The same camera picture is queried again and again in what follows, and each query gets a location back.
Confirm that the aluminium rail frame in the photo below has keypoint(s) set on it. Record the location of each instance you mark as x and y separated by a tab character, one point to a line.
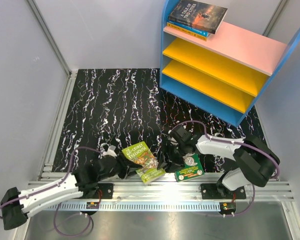
166	189

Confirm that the slotted white cable duct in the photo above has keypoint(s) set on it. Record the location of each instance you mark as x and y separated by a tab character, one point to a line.
134	206

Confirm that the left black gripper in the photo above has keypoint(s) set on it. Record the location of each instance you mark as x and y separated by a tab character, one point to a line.
126	170

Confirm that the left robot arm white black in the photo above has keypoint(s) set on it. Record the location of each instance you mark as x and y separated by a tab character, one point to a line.
18	205

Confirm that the black marble pattern mat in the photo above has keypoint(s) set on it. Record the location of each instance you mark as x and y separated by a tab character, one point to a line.
122	107

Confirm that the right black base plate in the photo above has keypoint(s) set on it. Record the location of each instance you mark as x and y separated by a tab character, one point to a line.
212	191

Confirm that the blue 26-Storey Treehouse book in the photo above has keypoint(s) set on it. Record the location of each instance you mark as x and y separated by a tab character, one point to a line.
194	30

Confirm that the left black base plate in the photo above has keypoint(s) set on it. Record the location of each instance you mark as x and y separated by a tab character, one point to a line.
105	190

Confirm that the green coin guide book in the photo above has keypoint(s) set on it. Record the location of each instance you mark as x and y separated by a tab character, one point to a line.
192	169

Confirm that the green 65-Storey Treehouse book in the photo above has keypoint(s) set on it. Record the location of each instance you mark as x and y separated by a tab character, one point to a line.
140	154

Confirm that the yellow book on shelf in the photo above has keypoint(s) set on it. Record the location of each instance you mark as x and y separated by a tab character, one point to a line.
186	31

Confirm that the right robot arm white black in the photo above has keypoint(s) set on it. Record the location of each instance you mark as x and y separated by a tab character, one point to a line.
256	163

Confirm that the colourful wooden bookshelf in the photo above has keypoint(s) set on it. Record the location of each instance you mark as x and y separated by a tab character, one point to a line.
224	75

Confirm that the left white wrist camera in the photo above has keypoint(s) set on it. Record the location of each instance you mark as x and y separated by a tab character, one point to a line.
111	152

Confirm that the A Tale of Two Cities book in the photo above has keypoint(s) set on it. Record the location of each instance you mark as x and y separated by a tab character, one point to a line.
198	15

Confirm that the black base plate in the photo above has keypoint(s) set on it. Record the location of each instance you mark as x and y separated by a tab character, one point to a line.
212	191
105	190

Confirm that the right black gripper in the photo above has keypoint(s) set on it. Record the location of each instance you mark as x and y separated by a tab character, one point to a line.
177	163

